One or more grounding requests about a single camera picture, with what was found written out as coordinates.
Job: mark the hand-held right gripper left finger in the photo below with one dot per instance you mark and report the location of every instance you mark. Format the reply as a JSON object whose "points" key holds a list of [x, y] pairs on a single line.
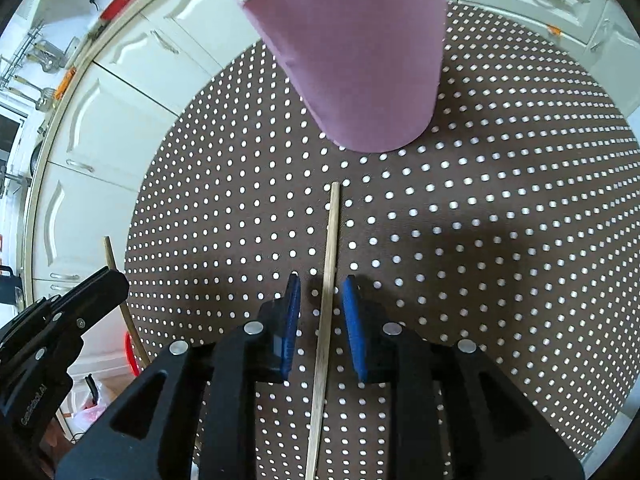
{"points": [[292, 325]]}

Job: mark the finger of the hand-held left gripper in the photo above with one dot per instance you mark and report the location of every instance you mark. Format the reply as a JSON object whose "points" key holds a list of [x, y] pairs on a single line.
{"points": [[97, 297]]}

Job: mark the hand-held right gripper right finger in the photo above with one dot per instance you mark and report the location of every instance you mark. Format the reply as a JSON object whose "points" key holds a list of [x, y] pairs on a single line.
{"points": [[354, 330]]}

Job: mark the wooden chopstick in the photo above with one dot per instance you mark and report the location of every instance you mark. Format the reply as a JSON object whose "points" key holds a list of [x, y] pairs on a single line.
{"points": [[327, 280], [127, 320]]}

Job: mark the pink cup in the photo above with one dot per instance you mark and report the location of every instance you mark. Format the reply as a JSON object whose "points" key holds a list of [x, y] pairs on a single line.
{"points": [[360, 55]]}

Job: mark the plastic bag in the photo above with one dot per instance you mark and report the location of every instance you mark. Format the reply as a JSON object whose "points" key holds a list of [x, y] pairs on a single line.
{"points": [[90, 407]]}

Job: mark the red plastic bucket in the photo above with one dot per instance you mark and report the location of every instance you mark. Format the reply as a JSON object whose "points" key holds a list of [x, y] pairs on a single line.
{"points": [[131, 355]]}

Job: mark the black kettle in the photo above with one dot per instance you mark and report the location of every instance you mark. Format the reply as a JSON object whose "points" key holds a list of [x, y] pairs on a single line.
{"points": [[9, 285]]}

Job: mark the brown polka dot tablecloth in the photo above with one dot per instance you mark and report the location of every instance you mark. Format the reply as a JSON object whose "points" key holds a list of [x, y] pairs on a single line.
{"points": [[450, 220]]}

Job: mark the cream kitchen cabinets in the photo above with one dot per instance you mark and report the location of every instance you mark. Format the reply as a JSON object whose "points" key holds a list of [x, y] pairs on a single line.
{"points": [[100, 125]]}

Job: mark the orange tool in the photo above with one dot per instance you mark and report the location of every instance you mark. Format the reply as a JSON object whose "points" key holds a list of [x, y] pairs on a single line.
{"points": [[65, 84]]}

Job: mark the metal utensil rack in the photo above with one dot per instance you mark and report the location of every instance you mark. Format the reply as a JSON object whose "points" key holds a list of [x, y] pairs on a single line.
{"points": [[42, 55]]}

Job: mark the red box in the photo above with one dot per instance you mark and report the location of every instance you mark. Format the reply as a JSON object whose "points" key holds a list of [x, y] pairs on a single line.
{"points": [[119, 1]]}

